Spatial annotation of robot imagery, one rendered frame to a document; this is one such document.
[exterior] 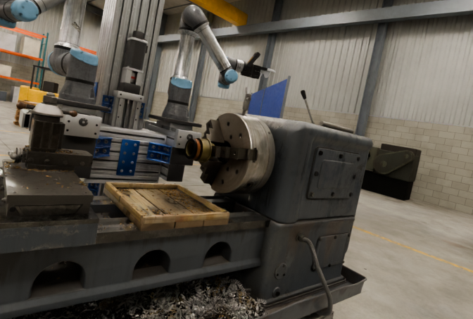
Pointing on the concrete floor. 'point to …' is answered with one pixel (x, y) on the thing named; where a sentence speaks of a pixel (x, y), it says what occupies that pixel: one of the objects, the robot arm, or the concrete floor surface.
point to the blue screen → (269, 100)
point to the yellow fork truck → (32, 94)
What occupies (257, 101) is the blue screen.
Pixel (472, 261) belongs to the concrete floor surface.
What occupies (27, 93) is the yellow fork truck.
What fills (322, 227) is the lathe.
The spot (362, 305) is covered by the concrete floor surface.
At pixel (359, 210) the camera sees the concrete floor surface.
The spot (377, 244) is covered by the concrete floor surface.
